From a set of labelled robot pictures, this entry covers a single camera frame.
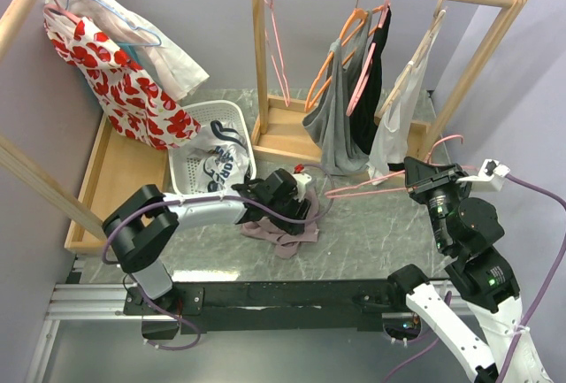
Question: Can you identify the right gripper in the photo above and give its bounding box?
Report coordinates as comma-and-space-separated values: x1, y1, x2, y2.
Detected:
401, 153, 470, 250

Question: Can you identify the mauve pink tank top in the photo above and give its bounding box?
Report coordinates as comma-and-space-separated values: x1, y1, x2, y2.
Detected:
241, 218, 319, 259

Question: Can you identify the white navy tank top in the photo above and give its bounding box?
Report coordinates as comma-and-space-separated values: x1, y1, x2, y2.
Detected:
184, 120, 250, 193

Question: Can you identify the thin pink wire hanger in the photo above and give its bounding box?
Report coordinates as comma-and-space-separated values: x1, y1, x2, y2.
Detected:
264, 0, 291, 107

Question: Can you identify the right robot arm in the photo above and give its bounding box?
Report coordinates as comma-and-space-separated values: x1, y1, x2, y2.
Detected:
387, 157, 561, 382

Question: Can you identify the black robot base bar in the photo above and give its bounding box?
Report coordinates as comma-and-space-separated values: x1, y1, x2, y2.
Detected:
123, 265, 439, 335

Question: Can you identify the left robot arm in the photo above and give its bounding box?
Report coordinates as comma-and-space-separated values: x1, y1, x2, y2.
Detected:
102, 168, 314, 314

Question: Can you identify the white sheer tank top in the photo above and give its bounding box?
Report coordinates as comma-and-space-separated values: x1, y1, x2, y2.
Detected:
367, 14, 446, 180

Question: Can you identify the black tank top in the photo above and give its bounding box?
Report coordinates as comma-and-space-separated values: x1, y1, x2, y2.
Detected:
349, 9, 392, 155

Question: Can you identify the grey tank top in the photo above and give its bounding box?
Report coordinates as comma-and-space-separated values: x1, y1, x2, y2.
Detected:
302, 11, 372, 175

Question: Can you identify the pink plastic hanger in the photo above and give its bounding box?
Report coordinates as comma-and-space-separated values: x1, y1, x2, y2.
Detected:
346, 0, 390, 117

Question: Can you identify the beige wooden hanger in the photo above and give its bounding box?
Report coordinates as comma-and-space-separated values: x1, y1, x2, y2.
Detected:
377, 0, 446, 119

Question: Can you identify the orange plastic hanger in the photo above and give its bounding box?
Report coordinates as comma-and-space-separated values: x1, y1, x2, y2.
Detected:
304, 0, 386, 114

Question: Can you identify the right wooden clothes rack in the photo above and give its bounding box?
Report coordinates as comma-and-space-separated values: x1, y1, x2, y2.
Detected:
249, 0, 532, 176

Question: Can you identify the wooden clothes rack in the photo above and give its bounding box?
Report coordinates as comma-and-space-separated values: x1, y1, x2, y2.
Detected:
0, 0, 172, 251
249, 0, 532, 176

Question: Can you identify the left wooden clothes rack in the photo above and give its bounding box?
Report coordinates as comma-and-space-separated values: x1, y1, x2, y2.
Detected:
0, 0, 172, 251

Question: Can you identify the red floral white garment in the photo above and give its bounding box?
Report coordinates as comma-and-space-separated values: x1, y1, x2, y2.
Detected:
43, 4, 201, 150

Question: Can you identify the white pale pink garment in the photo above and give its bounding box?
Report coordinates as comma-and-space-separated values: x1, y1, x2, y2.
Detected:
57, 0, 210, 101

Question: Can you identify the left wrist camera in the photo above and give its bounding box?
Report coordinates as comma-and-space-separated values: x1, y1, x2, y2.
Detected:
292, 165, 313, 201

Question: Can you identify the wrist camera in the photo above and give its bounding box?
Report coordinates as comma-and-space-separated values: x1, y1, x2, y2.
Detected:
456, 159, 510, 192
292, 165, 313, 201

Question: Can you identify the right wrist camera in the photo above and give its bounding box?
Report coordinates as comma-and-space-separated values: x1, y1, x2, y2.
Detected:
456, 159, 510, 192

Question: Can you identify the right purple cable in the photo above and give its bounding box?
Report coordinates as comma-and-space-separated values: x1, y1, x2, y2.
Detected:
382, 172, 566, 383

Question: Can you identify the blue wire hanger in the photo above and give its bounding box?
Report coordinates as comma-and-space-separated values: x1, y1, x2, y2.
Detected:
59, 0, 163, 48

